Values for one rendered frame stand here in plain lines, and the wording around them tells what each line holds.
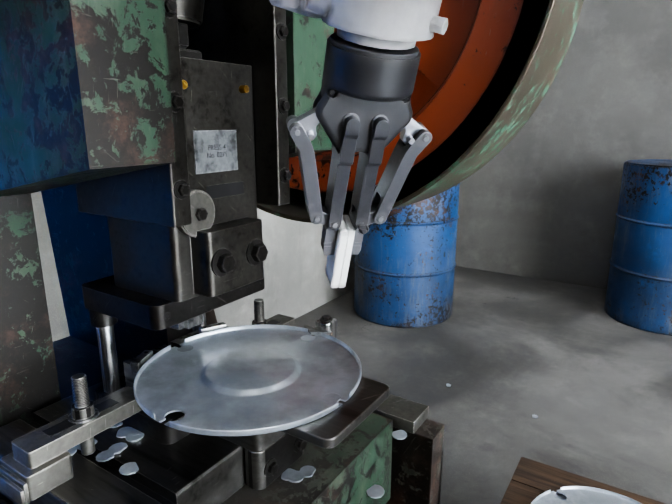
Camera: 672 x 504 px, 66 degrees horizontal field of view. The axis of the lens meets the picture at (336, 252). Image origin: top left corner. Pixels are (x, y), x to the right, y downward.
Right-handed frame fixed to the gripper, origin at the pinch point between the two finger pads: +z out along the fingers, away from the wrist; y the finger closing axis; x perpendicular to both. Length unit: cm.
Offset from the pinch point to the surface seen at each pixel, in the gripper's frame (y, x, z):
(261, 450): -6.5, -2.4, 28.1
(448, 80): 23.5, 32.9, -8.7
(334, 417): 0.8, -5.7, 18.6
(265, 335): -4.0, 16.9, 27.2
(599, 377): 156, 83, 128
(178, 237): -15.9, 11.7, 5.8
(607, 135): 238, 224, 69
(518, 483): 52, 10, 68
